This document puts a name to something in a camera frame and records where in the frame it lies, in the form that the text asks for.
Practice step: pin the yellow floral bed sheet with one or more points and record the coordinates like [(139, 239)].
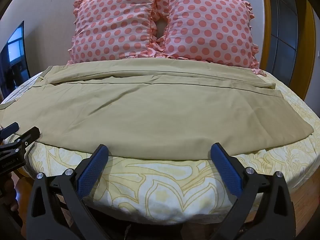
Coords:
[(155, 187)]

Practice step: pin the black television screen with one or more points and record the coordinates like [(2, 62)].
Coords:
[(12, 57)]

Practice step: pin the wooden framed glass door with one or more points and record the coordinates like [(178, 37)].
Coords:
[(285, 30)]

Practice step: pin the pink polka dot pillow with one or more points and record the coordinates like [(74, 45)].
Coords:
[(210, 27), (112, 22)]

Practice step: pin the khaki pants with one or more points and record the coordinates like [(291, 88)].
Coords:
[(140, 110)]

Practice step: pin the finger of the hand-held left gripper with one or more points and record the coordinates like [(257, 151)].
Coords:
[(30, 133), (10, 128)]

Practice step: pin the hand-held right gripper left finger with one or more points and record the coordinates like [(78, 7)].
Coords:
[(93, 168)]

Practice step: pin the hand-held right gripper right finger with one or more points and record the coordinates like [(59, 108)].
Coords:
[(225, 166)]

